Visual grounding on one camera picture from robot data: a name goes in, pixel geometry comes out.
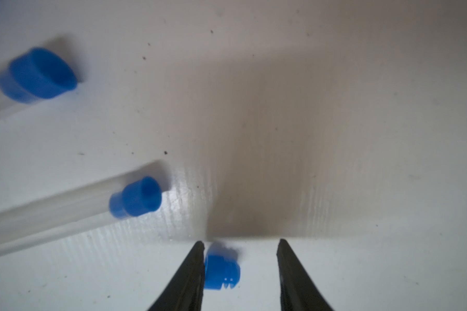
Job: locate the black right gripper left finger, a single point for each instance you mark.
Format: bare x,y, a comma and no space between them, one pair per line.
185,290

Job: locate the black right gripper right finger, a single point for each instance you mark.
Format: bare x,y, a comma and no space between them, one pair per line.
297,290

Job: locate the blue stopper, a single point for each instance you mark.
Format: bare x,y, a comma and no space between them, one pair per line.
136,199
36,75
221,272

